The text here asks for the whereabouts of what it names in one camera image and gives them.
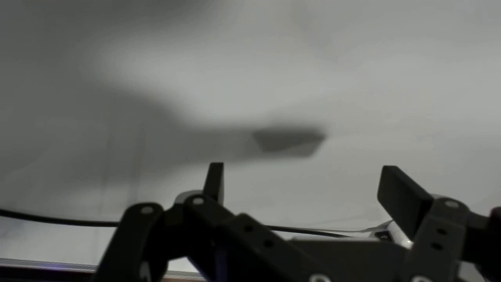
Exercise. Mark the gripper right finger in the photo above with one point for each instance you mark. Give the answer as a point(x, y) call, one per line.
point(438, 235)

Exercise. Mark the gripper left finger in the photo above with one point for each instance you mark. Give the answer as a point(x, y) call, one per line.
point(219, 243)

